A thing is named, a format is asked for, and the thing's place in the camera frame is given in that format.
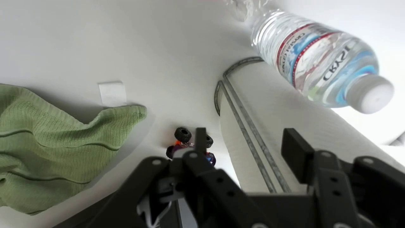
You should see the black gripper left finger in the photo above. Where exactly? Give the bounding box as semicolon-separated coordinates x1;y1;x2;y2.
55;125;271;228

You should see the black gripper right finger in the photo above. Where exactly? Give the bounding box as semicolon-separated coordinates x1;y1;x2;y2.
281;126;405;228

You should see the green cloth towel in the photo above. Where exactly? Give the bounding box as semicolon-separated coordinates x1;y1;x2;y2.
0;82;148;215

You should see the small toy with black wheels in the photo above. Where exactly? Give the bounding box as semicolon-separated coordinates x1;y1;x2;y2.
165;125;218;168

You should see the clear plastic water bottle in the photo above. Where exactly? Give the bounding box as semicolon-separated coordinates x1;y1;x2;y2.
229;0;397;115

